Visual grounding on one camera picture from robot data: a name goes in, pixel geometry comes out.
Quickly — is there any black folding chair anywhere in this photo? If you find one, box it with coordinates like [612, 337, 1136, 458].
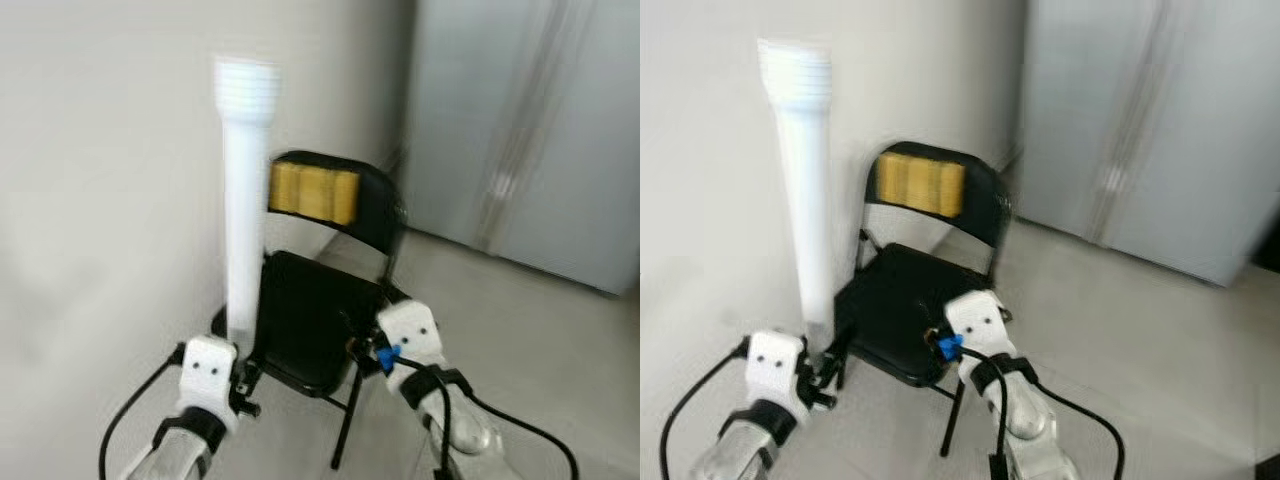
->
[210, 150, 411, 471]
[832, 140, 1016, 461]

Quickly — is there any yellow chair back label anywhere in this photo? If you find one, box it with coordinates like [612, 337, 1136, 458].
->
[268, 160, 361, 226]
[877, 152, 969, 219]

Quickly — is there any silver double door fridge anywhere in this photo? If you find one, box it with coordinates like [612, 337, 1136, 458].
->
[405, 0, 641, 296]
[1010, 0, 1280, 286]

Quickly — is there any black kitchen island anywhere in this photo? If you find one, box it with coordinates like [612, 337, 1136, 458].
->
[1248, 212, 1280, 273]

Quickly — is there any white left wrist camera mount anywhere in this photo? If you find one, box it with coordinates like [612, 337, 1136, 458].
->
[745, 330, 809, 406]
[180, 336, 239, 413]

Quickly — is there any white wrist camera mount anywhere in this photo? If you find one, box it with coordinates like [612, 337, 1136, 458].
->
[945, 290, 1011, 361]
[745, 330, 809, 406]
[375, 298, 446, 369]
[180, 336, 239, 413]

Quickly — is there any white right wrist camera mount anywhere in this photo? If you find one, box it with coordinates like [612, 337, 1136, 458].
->
[375, 298, 446, 369]
[945, 290, 1011, 361]

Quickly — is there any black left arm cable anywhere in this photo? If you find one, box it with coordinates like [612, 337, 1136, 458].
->
[98, 345, 191, 480]
[660, 335, 756, 480]

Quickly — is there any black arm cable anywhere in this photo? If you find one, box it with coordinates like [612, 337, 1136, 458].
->
[98, 345, 191, 480]
[940, 340, 1126, 480]
[378, 345, 581, 480]
[660, 335, 756, 480]

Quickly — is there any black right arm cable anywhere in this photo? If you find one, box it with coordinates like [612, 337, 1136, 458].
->
[940, 340, 1126, 480]
[378, 345, 581, 480]

